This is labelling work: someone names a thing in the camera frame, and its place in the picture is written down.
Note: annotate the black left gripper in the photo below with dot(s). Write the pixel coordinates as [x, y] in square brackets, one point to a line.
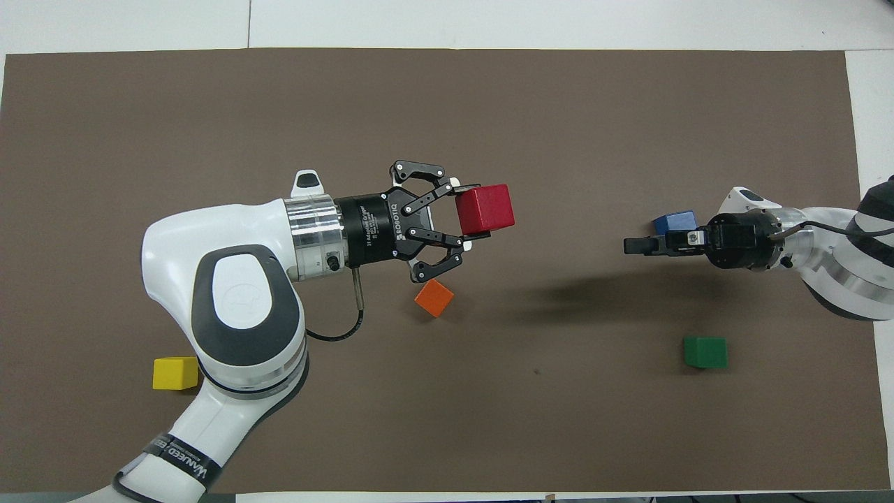
[367, 230]

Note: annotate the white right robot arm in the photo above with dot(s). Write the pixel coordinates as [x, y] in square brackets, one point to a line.
[838, 279]

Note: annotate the blue wooden block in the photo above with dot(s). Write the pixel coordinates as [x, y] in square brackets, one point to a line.
[674, 221]

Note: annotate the green wooden block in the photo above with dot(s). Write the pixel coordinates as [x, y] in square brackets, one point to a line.
[705, 353]

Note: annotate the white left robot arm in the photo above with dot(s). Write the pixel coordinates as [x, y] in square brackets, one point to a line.
[174, 251]

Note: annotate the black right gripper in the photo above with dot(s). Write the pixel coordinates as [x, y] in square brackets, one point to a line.
[733, 241]

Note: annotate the brown table mat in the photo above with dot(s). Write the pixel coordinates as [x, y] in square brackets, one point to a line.
[489, 105]

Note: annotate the red wooden block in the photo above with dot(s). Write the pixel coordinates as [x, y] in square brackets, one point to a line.
[485, 209]

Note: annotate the yellow wooden block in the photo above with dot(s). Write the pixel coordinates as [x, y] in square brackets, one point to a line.
[174, 374]

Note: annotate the orange wooden block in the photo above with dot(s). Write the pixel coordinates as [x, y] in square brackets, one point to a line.
[434, 298]

